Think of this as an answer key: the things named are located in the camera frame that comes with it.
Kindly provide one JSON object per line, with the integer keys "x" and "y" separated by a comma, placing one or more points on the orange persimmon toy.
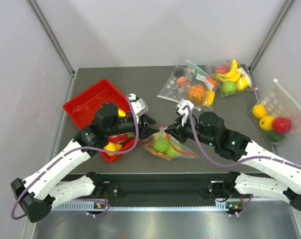
{"x": 181, "y": 81}

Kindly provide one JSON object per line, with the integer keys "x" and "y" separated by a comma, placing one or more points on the aluminium corner post right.
{"x": 278, "y": 21}

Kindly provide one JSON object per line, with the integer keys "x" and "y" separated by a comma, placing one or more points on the red plastic tray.
{"x": 81, "y": 109}

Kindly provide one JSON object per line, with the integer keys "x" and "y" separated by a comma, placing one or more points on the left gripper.
{"x": 147, "y": 129}

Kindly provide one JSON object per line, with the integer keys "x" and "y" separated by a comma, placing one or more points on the pink dragon fruit toy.
{"x": 121, "y": 138}

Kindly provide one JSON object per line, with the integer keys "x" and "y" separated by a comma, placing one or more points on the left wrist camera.
{"x": 139, "y": 105}

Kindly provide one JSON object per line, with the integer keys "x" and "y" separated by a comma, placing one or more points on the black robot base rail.
{"x": 177, "y": 189}

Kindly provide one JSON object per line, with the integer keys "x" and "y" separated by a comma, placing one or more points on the zip bag with bananas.
{"x": 243, "y": 72}

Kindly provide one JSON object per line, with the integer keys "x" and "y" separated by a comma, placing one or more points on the white slotted cable duct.
{"x": 87, "y": 206}

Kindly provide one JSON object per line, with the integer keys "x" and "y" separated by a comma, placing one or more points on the yellow banana bunch in bag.
{"x": 232, "y": 75}

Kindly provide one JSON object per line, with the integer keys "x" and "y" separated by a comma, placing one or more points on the orange pineapple toy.
{"x": 196, "y": 94}

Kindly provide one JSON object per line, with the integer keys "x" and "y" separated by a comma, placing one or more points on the yellow mango in blue-zip bag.
{"x": 209, "y": 99}

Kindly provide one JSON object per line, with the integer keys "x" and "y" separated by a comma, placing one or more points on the dark green avocado toy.
{"x": 275, "y": 137}

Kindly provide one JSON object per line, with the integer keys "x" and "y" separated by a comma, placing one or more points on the yellow lemon in banana bag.
{"x": 242, "y": 84}

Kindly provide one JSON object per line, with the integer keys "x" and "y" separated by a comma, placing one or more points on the green apple in red-zip bag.
{"x": 171, "y": 152}

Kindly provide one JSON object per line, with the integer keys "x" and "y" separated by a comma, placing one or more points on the yellow orange with green stem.
{"x": 265, "y": 123}

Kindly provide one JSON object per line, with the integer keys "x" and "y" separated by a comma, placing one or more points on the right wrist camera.
{"x": 183, "y": 109}

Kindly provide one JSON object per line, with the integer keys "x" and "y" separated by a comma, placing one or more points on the red apple in dotted bag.
{"x": 281, "y": 125}

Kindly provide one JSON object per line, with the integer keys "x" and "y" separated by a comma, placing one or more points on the dotted flat zip bag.
{"x": 171, "y": 91}

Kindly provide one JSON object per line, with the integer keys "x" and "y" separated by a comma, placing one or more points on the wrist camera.
{"x": 183, "y": 109}
{"x": 139, "y": 105}

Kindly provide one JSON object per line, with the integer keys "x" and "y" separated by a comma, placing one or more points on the dotted zip bag with lemons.
{"x": 279, "y": 103}

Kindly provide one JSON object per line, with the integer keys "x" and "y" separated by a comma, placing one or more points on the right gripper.
{"x": 177, "y": 130}

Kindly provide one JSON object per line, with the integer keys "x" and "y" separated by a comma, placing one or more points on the zip bag with red zipper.
{"x": 185, "y": 152}

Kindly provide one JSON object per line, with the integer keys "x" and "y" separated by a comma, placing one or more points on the yellow fruit in tray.
{"x": 115, "y": 147}

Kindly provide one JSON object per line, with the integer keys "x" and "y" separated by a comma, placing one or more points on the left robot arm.
{"x": 40, "y": 192}

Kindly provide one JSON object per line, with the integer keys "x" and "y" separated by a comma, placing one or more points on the aluminium corner post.
{"x": 50, "y": 34}
{"x": 278, "y": 21}

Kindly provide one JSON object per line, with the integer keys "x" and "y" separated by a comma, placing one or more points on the green apple in banana bag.
{"x": 229, "y": 88}

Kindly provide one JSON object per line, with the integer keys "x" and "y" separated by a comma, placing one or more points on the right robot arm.
{"x": 283, "y": 181}

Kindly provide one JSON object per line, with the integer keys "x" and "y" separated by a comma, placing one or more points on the banana bunch in tray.
{"x": 121, "y": 113}

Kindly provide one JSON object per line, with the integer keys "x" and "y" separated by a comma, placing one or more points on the orange mandarin cluster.
{"x": 150, "y": 149}

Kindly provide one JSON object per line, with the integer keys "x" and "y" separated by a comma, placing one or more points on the aluminium corner post left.
{"x": 50, "y": 34}

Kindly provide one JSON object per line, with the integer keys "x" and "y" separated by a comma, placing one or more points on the yellow lemon left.
{"x": 259, "y": 111}

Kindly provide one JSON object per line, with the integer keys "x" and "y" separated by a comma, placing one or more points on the zip bag with blue zipper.
{"x": 198, "y": 76}

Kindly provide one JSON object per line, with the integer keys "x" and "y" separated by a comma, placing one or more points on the red peach toy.
{"x": 222, "y": 69}

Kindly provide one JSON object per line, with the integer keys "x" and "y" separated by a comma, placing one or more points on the orange tomato toy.
{"x": 212, "y": 81}

